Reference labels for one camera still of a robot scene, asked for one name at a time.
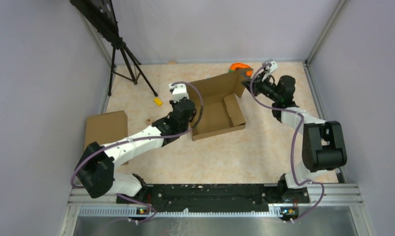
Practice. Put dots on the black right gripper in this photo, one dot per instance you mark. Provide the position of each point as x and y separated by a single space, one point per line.
258 84

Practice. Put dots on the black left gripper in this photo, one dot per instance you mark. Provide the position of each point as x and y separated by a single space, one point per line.
172 103

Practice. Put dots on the yellow rectangular block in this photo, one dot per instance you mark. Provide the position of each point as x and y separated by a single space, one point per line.
158 101

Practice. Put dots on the large cardboard box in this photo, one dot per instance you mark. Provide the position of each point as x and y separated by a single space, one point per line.
221 111

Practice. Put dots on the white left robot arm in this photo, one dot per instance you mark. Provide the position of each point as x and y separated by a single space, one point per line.
96 170

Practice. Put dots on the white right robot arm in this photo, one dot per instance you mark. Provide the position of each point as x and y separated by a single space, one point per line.
317 145

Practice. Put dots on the small folded cardboard box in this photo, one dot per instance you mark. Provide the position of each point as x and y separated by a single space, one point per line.
106 128

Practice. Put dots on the orange arch toy block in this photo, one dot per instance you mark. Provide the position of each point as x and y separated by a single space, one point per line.
238 66

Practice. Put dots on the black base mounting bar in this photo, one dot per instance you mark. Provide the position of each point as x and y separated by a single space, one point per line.
219 197

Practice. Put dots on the black tripod stand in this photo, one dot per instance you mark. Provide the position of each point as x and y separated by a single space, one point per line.
101 14

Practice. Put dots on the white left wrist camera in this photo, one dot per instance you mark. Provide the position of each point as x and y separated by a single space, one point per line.
178 91

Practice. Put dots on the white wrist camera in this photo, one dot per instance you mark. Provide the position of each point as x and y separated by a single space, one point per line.
268 67
178 91

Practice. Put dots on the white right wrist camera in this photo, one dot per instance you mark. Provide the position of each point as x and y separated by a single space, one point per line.
268 67

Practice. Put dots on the aluminium front rail frame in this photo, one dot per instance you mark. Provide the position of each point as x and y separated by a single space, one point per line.
331 209

